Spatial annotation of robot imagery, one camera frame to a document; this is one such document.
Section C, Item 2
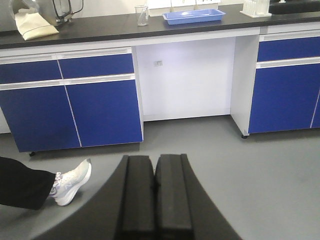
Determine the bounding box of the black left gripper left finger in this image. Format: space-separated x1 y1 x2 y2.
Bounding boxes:
120 155 156 240

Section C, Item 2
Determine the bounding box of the white test tube rack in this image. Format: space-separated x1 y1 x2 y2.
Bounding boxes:
240 0 272 18

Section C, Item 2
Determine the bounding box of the white sneaker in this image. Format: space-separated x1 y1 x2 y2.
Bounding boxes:
49 158 92 206

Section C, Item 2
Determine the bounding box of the blue plastic tray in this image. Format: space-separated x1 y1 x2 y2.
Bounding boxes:
162 8 226 25

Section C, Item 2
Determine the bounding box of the glass conical flask on bench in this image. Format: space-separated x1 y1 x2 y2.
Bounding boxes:
134 5 149 27

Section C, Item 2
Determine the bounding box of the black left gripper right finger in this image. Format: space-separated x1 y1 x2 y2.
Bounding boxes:
155 154 194 240

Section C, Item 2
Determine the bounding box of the metal stand with cables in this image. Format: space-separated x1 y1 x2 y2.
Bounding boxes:
36 0 84 27

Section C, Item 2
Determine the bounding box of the blue white lab cabinet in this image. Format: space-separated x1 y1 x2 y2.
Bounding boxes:
0 5 320 153

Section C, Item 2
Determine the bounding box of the black trouser leg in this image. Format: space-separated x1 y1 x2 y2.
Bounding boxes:
0 157 56 210

